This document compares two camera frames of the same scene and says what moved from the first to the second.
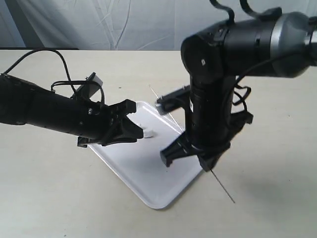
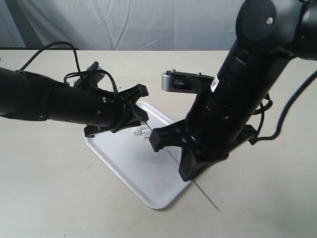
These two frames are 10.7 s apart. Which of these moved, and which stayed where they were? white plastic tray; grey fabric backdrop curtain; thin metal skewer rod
Moved: thin metal skewer rod
Stayed: white plastic tray; grey fabric backdrop curtain
